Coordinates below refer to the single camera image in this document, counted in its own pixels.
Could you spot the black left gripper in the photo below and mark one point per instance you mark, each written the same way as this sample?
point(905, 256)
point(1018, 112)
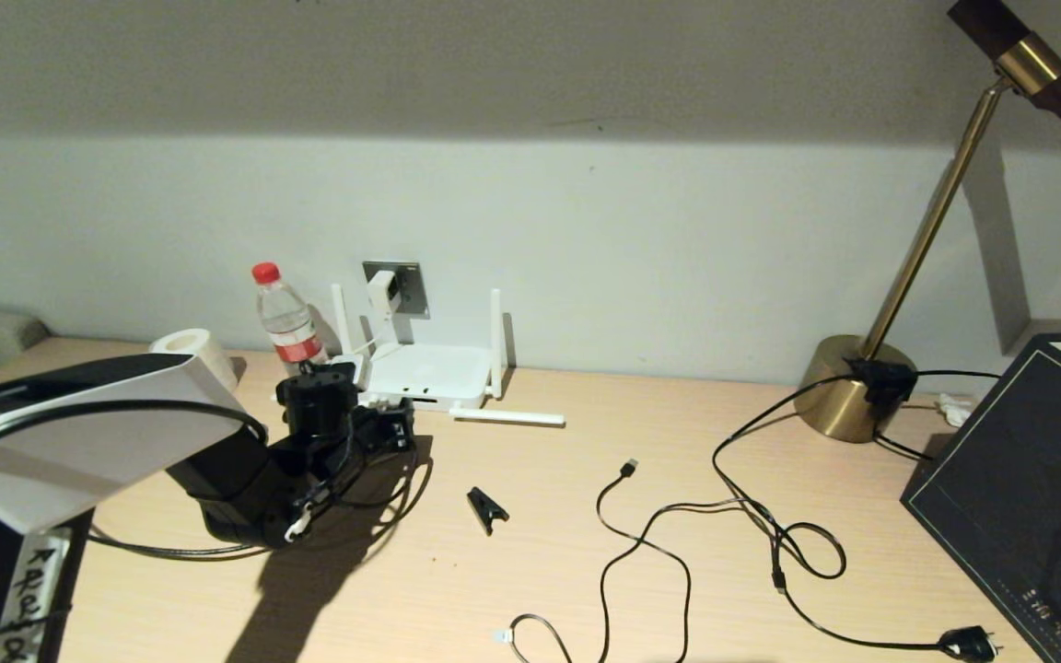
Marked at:
point(376, 431)

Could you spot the white power adapter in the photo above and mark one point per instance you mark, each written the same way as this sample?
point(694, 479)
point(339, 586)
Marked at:
point(383, 293)

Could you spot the white router with antennas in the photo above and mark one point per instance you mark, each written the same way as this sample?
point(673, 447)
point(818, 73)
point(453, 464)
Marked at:
point(438, 373)

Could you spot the small black clip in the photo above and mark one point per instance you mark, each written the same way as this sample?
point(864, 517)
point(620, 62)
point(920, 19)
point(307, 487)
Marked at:
point(484, 505)

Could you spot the plastic bottle with red cap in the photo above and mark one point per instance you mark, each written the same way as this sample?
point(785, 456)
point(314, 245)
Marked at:
point(286, 318)

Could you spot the white cup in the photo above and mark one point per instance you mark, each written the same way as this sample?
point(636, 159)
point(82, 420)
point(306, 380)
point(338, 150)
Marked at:
point(194, 348)

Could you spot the brass desk lamp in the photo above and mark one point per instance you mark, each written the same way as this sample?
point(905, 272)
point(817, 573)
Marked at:
point(825, 396)

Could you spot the dark gift bag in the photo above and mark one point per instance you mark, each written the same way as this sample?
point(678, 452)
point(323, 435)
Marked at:
point(1000, 460)

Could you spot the grey wall socket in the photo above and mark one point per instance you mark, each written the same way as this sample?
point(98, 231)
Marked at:
point(413, 285)

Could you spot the black lamp switch box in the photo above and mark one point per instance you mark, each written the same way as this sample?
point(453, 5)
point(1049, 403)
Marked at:
point(885, 379)

